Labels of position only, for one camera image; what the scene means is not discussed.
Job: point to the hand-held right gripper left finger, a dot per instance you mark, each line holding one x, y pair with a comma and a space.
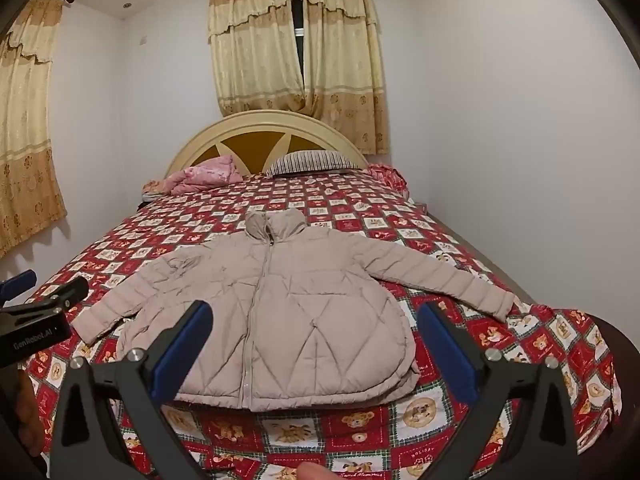
184, 351

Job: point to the beige floral side curtain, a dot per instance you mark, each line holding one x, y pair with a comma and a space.
25, 135

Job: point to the beige floral window curtain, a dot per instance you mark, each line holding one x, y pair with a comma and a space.
345, 60
255, 45

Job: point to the striped pillow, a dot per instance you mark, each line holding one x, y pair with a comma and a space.
310, 161

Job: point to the dark window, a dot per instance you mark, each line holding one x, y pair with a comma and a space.
298, 35

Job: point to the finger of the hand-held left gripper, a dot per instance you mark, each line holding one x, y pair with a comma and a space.
15, 285
60, 296

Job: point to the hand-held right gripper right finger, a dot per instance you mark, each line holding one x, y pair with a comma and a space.
447, 355

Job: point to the pink red crumpled cloth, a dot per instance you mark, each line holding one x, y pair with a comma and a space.
390, 176

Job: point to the beige quilted puffer jacket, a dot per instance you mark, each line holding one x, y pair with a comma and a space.
300, 310

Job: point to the red bear-print bedspread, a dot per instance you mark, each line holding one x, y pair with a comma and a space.
350, 432

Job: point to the pink pillow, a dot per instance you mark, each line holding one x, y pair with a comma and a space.
205, 172

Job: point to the person's right hand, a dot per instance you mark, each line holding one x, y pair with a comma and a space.
317, 472

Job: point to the cream arched bed headboard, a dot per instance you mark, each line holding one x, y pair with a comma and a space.
250, 122

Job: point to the person's left hand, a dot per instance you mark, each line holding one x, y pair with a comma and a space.
32, 412

